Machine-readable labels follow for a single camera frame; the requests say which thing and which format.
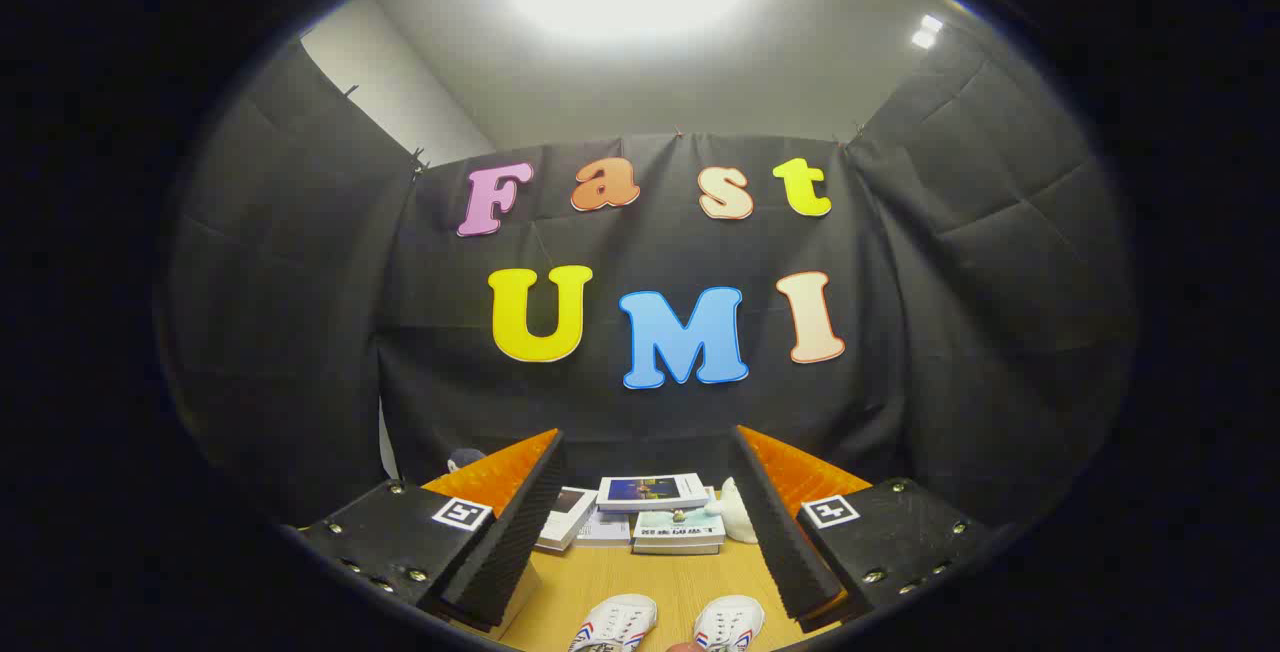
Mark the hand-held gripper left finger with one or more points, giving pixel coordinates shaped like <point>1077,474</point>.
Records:
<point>510,532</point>

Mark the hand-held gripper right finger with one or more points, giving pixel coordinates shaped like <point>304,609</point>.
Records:
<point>790,532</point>

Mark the white canvas shoe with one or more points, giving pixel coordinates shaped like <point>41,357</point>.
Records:
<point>615,622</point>
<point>730,622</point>

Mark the white duck plush toy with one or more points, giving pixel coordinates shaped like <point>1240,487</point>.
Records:
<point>740,517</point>

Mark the white book with dark portrait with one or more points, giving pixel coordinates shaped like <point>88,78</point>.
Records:
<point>565,522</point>

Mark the penguin plush toy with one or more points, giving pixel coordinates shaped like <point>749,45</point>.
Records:
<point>465,458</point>

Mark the thin white paper book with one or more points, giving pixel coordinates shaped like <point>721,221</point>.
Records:
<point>605,530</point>

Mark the book with teal cover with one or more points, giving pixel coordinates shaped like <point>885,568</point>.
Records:
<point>680,528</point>

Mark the thick white book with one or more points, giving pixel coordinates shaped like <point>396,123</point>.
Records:
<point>675,549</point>

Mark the white book with blue picture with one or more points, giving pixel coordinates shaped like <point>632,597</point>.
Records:
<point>650,490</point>

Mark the small ceiling light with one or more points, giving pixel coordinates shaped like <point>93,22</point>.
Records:
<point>926,32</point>

